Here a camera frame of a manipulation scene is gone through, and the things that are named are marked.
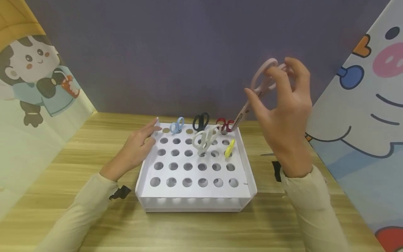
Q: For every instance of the person's right hand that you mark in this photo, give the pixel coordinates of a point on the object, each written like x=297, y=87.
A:
x=288, y=126

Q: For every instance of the person's left hand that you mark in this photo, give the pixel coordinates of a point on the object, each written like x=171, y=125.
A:
x=132, y=152

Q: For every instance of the person's right fingers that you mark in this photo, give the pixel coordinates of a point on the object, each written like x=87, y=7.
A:
x=299, y=71

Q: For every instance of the person's right thumb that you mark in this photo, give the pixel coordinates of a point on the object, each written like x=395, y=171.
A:
x=255, y=101

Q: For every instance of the person's left fingers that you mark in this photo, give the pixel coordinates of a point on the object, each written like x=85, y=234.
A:
x=150, y=131

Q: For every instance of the person's right index finger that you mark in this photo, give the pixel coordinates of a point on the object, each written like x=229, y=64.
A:
x=276, y=78

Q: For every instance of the pink scissors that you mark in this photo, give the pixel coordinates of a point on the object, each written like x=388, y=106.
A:
x=256, y=84

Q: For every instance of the white holder tray with holes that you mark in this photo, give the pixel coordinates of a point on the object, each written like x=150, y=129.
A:
x=195, y=190

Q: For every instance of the person's right forearm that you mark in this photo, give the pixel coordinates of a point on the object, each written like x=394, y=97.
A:
x=311, y=213

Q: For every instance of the blue scissors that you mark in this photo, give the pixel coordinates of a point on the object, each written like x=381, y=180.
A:
x=177, y=126

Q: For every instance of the red scissors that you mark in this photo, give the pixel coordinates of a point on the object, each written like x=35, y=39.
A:
x=223, y=124

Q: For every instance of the black scissors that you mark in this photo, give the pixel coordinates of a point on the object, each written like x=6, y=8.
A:
x=200, y=121

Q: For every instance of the yellow scissors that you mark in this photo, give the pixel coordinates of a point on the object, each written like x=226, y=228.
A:
x=230, y=148

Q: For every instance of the white scissors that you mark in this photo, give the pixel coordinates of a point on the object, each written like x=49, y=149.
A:
x=206, y=139

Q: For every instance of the black wrist band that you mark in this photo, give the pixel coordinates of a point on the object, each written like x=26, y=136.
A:
x=121, y=192
x=277, y=171

